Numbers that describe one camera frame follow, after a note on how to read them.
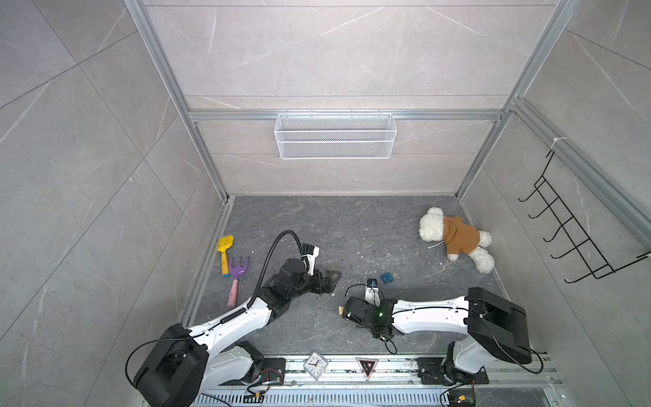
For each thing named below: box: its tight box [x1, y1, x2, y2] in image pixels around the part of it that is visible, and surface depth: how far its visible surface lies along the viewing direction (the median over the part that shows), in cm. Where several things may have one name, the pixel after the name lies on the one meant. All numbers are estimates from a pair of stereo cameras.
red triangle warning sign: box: [355, 356, 379, 382], surface depth 76 cm
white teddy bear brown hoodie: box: [418, 206, 496, 274], surface depth 99 cm
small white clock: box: [303, 351, 329, 381], surface depth 75 cm
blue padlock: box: [378, 267, 395, 285], surface depth 95 cm
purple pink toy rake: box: [227, 256, 250, 307], surface depth 94 cm
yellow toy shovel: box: [217, 234, 234, 278], surface depth 100 cm
